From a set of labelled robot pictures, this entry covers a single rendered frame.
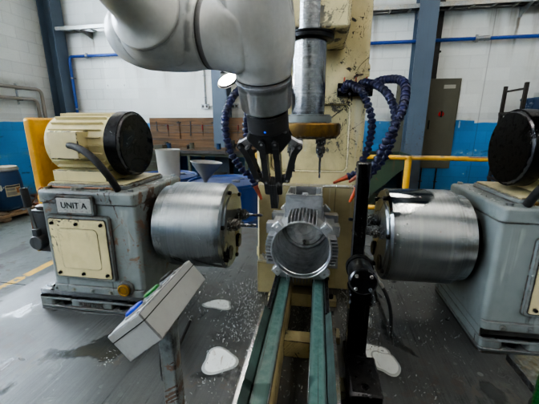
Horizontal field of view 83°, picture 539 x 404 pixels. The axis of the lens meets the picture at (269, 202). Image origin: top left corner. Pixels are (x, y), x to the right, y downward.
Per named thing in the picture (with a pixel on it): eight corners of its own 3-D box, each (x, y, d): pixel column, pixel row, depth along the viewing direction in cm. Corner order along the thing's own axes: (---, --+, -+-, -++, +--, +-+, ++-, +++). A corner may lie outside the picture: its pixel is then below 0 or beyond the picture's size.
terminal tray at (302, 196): (289, 208, 98) (289, 185, 96) (322, 209, 96) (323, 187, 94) (284, 219, 86) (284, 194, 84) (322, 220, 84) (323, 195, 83)
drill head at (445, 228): (342, 254, 101) (347, 179, 95) (478, 262, 95) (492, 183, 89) (350, 294, 77) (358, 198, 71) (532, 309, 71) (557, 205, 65)
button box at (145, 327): (181, 297, 60) (163, 277, 59) (207, 278, 58) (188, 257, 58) (129, 363, 44) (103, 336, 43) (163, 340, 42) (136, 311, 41)
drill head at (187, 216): (155, 242, 111) (148, 174, 105) (254, 248, 106) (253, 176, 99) (110, 275, 87) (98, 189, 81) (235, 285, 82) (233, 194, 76)
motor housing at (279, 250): (275, 252, 102) (275, 195, 97) (334, 255, 99) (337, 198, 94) (265, 281, 83) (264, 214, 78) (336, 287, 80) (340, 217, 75)
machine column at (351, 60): (267, 237, 147) (267, 14, 123) (347, 242, 142) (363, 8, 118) (239, 301, 95) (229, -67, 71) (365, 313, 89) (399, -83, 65)
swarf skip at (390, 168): (331, 209, 489) (334, 155, 468) (329, 195, 579) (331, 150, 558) (411, 212, 471) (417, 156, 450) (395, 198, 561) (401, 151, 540)
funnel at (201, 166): (200, 187, 256) (198, 157, 250) (227, 189, 252) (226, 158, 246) (187, 195, 232) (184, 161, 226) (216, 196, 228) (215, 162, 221)
